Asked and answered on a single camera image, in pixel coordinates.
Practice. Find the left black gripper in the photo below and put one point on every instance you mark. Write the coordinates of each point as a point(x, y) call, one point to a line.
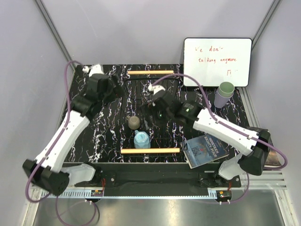
point(116, 92)

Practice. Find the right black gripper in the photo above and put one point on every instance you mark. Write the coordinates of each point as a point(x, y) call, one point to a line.
point(148, 109)

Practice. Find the light blue faceted cup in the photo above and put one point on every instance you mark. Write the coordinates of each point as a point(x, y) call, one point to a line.
point(142, 140)

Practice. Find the lavender plastic cup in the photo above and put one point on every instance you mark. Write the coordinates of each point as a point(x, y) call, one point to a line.
point(220, 101)

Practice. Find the sage green plastic cup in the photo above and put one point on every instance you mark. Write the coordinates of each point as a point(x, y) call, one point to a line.
point(226, 89)

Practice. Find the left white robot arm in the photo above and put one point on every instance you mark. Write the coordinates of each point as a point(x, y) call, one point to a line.
point(46, 170)

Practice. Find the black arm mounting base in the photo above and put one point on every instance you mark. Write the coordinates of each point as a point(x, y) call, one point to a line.
point(163, 176)

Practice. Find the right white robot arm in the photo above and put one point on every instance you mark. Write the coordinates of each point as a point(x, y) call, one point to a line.
point(253, 146)

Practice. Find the taupe ceramic mug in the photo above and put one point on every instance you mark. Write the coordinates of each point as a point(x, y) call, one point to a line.
point(133, 122)

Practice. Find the Nineteen Eighty-Four book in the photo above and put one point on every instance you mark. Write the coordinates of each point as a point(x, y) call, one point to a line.
point(203, 150)

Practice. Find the white dry-erase board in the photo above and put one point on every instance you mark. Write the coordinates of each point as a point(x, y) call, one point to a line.
point(212, 61)

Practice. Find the Tale of Two Cities book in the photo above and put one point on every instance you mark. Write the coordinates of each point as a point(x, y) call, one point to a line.
point(272, 160)

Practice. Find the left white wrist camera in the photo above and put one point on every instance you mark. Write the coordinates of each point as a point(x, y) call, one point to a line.
point(94, 69)

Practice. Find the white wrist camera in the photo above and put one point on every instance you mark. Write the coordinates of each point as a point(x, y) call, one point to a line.
point(155, 88)
point(94, 69)

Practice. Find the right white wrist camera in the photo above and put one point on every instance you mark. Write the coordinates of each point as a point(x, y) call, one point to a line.
point(155, 88)

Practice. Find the black wire dish rack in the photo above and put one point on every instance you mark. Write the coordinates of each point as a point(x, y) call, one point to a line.
point(167, 135)

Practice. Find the far wooden rack handle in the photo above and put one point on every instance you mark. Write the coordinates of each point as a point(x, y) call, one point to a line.
point(150, 72)

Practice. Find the wooden rack handle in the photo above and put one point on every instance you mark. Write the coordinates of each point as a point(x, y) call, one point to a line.
point(150, 72)
point(150, 150)

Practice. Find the near wooden rack handle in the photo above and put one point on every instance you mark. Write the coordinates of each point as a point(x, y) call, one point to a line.
point(150, 150)

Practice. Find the white slotted cable duct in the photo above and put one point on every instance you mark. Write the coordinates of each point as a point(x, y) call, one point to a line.
point(139, 193)

